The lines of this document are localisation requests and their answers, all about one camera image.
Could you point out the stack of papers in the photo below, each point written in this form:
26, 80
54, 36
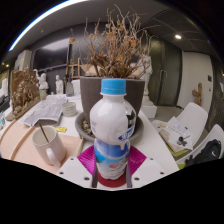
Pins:
175, 133

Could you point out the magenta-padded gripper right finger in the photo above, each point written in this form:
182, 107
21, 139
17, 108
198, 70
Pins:
137, 160

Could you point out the dried plant in grey pot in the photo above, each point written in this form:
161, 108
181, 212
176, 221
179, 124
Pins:
90, 96

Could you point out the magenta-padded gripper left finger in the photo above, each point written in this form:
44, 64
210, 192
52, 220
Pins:
87, 159

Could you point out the small white plaster figure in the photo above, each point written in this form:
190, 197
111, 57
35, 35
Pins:
59, 85

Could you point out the printed newspaper sheet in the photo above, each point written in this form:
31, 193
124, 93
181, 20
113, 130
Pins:
45, 111

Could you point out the white plaster bust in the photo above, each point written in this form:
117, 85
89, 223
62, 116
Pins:
42, 80

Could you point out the small white round container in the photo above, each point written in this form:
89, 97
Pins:
69, 109

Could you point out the white chair with papers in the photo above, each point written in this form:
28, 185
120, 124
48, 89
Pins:
195, 115

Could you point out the white pedestal block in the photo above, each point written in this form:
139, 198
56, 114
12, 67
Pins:
149, 108

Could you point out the white ceiling light strip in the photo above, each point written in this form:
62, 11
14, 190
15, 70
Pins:
36, 20

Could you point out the wooden easel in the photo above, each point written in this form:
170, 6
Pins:
73, 68

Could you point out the black backpack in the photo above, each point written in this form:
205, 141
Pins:
208, 153

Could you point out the green and white bottle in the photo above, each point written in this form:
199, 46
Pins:
43, 94

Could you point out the brown cardboard box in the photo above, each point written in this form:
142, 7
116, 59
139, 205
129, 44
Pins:
87, 70

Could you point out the grey plant saucer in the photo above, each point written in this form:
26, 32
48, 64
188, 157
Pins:
81, 130

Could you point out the white blue-capped drink bottle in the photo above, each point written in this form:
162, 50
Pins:
111, 123

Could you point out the white cabinet with pictures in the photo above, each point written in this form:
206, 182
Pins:
21, 61

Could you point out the black wall screen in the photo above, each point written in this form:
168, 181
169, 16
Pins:
50, 55

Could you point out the wooden wall figure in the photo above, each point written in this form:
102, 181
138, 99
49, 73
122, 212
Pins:
197, 95

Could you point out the round ceiling spot light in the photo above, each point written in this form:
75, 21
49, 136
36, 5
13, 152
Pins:
178, 36

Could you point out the tall white plaster statue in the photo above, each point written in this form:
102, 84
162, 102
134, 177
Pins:
146, 75

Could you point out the yellow paper scrap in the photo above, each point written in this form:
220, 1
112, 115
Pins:
60, 129

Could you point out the gold spoon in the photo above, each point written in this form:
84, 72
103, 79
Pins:
43, 131

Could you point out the white chair under backpack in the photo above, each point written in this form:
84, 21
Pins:
216, 133

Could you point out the white ceramic mug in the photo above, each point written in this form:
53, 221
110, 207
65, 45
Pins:
45, 148

